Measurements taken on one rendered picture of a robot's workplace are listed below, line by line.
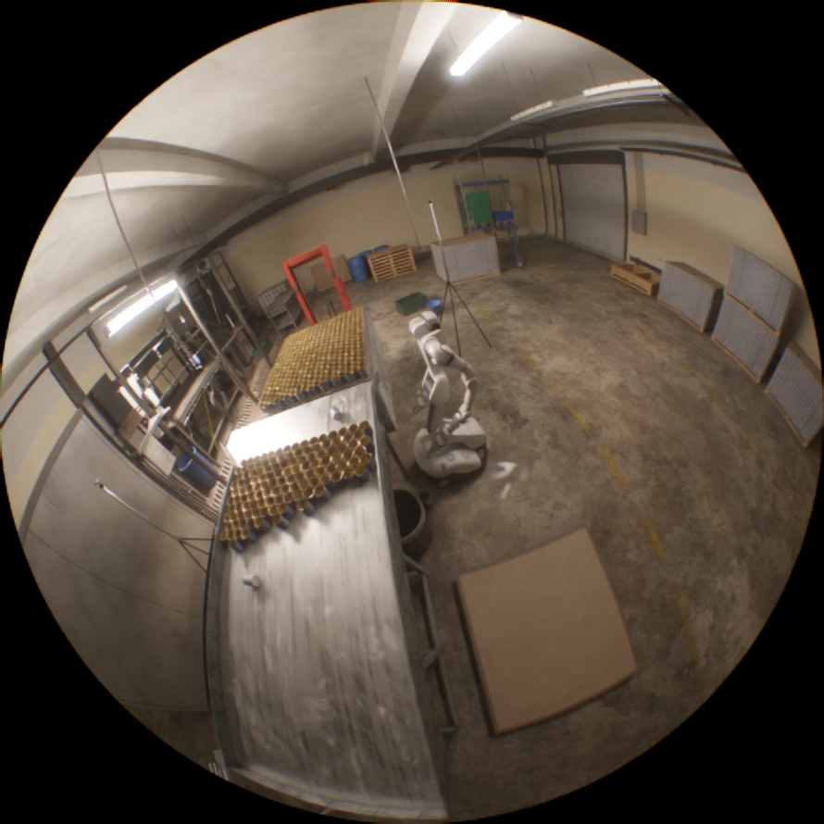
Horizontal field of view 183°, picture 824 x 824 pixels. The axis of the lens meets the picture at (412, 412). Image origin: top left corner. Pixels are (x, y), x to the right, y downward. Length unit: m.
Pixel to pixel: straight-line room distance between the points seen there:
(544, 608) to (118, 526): 3.74
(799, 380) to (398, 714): 6.45
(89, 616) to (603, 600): 4.14
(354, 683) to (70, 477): 2.77
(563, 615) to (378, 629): 1.39
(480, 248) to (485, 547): 6.21
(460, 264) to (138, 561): 7.70
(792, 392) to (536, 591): 5.64
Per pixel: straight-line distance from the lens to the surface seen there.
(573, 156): 10.68
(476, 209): 10.20
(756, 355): 6.34
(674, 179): 8.74
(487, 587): 2.08
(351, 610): 1.26
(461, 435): 2.20
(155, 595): 3.32
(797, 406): 6.32
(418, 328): 1.68
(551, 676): 2.23
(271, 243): 11.31
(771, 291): 6.09
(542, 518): 2.38
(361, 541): 1.30
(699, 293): 6.58
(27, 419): 8.97
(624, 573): 2.53
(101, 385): 3.14
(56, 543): 3.03
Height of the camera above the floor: 2.21
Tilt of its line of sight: 44 degrees down
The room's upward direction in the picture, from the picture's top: 20 degrees counter-clockwise
